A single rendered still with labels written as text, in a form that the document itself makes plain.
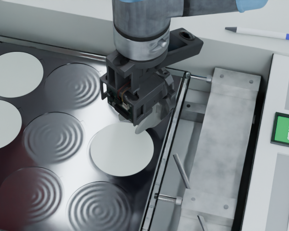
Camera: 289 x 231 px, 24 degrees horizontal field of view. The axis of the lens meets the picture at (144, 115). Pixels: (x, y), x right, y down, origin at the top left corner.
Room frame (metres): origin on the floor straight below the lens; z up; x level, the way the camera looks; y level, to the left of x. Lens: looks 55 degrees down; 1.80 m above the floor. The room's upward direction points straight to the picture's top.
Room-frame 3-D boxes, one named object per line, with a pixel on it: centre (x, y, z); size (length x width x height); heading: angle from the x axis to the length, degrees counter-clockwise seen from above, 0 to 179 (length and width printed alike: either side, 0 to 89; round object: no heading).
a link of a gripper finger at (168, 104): (0.60, -0.02, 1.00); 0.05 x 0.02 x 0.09; 45
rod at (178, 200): (0.48, -0.04, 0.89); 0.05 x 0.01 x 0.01; 76
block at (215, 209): (0.47, -0.10, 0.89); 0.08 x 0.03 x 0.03; 76
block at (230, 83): (0.70, -0.16, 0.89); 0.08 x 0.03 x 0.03; 76
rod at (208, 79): (0.72, -0.10, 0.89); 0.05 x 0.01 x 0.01; 76
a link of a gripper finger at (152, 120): (0.59, 0.00, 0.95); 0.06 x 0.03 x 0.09; 135
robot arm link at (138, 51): (0.60, 0.00, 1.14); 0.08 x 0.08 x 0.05
